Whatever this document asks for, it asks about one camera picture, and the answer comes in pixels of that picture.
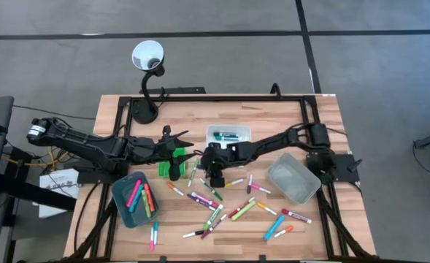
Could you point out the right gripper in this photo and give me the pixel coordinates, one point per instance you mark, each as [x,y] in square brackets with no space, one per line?
[225,153]

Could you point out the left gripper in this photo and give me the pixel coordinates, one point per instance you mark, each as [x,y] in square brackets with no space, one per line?
[156,148]

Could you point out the light green fine-tip marker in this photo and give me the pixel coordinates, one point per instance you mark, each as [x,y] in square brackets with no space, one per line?
[193,173]

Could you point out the dark green fine-tip marker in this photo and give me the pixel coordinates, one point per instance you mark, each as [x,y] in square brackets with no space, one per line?
[211,189]

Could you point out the green plastic basket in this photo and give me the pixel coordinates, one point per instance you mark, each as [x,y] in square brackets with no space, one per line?
[163,170]

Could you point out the teal Expo marker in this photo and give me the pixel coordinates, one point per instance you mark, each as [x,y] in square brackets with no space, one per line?
[226,138]

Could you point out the yellow-capped white marker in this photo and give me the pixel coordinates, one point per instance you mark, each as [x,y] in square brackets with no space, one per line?
[234,182]
[266,208]

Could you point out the dark green Expo marker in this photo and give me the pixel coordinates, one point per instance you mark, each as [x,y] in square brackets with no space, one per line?
[225,134]

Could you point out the magenta Expo marker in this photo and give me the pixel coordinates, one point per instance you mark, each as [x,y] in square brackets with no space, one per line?
[205,200]

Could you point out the purple Expo marker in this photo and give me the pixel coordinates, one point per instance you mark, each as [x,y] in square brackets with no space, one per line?
[200,201]

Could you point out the white plastic bin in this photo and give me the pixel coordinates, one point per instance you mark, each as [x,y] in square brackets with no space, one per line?
[242,131]

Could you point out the light green Expo marker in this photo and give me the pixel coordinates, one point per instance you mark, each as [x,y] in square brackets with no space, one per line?
[213,216]

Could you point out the orange highlighter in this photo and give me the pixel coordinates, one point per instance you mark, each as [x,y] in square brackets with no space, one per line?
[149,193]

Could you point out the red fine-tip marker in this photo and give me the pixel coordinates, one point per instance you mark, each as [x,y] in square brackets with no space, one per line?
[241,207]

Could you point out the pink-capped white marker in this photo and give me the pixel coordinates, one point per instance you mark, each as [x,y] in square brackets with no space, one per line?
[151,239]
[261,188]

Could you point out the light green highlighter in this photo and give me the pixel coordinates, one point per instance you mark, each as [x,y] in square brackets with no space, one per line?
[244,210]

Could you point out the plum fine-tip marker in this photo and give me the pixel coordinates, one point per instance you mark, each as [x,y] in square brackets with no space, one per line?
[213,226]

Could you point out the pink highlighter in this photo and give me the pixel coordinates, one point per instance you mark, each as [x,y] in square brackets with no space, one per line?
[134,192]

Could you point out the teal highlighter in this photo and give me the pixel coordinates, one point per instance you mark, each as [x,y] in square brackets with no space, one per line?
[136,199]

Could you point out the black-capped white marker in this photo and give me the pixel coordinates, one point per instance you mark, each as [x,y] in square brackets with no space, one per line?
[192,233]

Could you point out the teal plastic bin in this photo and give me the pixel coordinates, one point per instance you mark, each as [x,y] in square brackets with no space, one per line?
[136,219]

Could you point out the clear plastic bin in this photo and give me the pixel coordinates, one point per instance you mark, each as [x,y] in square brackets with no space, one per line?
[291,179]

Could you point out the blue-capped white marker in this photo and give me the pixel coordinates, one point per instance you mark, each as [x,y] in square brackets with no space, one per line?
[156,233]

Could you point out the blue highlighter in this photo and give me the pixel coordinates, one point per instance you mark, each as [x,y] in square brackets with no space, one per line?
[273,227]

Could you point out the red Expo marker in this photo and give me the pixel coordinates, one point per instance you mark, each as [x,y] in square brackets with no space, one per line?
[296,216]

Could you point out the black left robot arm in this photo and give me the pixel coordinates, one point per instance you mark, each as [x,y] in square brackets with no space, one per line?
[90,142]

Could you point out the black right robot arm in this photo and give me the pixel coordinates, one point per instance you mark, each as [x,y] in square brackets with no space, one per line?
[273,140]

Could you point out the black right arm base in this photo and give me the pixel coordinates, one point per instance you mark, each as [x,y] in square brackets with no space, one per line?
[342,168]

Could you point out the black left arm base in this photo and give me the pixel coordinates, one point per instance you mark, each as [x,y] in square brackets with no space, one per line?
[94,177]

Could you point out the black gooseneck desk lamp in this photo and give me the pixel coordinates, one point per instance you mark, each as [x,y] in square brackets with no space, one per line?
[145,111]

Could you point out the black power strip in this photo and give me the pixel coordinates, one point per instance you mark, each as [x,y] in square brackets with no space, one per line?
[185,90]

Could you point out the black table clamp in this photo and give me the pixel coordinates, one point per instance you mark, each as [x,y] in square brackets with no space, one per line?
[276,89]

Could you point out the white printed paper sheet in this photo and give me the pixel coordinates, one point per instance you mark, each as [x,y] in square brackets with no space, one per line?
[59,180]

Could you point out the black desk legs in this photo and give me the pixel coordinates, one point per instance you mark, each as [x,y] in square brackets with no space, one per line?
[35,190]

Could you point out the black aluminium table frame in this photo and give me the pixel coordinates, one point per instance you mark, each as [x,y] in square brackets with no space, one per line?
[214,98]

